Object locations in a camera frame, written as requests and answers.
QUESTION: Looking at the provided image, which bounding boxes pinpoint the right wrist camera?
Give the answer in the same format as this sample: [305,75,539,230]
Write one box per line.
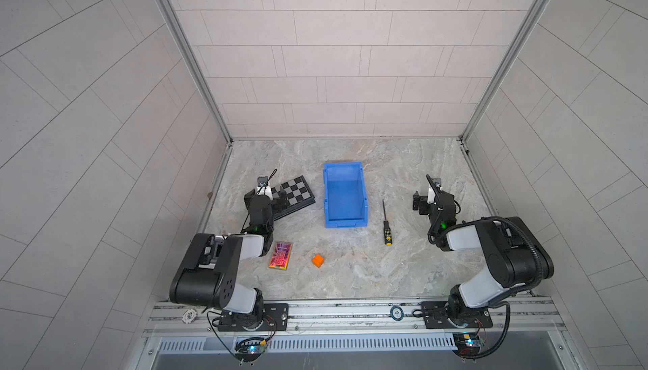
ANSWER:
[426,174,442,204]

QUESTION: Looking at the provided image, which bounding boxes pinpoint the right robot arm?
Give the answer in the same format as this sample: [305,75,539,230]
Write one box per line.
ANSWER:
[413,186,555,329]

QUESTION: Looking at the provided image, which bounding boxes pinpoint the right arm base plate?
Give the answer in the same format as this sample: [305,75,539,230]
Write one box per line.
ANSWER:
[420,301,494,329]

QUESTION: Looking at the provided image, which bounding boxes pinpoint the right controller board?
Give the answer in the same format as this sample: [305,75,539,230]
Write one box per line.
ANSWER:
[452,333,484,358]

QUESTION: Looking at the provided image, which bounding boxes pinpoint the blue plastic bin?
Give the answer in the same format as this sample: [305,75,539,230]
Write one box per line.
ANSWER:
[323,162,369,228]

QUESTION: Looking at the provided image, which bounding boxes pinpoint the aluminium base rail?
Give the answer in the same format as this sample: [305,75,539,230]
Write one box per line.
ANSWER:
[143,295,566,337]

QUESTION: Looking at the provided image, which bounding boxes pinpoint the black white chessboard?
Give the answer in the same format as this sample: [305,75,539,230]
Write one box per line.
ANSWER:
[272,176,316,220]

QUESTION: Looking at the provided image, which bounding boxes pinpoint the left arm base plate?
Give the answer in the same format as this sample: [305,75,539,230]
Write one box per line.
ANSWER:
[216,303,289,332]

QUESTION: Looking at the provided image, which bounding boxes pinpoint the colourful card pack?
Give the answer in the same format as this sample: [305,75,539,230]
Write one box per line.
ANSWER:
[268,242,293,270]

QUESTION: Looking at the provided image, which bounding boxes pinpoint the round black rail knob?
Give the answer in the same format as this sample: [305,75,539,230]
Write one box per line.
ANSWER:
[390,305,404,322]

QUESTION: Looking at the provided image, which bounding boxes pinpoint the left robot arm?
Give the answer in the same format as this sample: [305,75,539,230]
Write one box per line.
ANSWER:
[169,189,289,329]

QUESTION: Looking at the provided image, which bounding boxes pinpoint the controller board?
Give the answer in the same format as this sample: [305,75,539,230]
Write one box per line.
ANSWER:
[452,333,484,358]
[235,337,268,363]

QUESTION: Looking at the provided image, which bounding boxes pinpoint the small orange cube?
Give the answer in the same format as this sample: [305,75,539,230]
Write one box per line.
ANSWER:
[312,255,325,268]

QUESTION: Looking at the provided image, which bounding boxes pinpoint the left controller board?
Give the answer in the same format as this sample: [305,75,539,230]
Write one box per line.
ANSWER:
[235,337,268,363]

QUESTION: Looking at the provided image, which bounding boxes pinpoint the black yellow screwdriver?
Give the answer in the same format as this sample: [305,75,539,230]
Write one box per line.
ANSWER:
[381,200,393,246]

